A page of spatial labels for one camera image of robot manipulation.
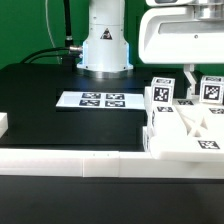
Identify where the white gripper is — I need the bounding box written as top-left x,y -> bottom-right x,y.
138,0 -> 224,99

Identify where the white tagged cube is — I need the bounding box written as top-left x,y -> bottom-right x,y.
199,76 -> 224,104
151,77 -> 175,105

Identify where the white chair back frame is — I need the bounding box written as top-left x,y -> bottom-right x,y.
143,85 -> 224,164

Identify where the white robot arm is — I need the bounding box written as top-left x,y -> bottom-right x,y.
78,0 -> 224,95

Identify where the white marker sheet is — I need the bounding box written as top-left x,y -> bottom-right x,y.
56,91 -> 145,110

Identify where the white U-shaped fence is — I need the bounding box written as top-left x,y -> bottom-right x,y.
0,112 -> 224,178

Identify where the black cable bundle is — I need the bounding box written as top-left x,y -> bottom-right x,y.
20,0 -> 84,65

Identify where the thin white cable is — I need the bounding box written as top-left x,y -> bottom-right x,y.
45,0 -> 63,65

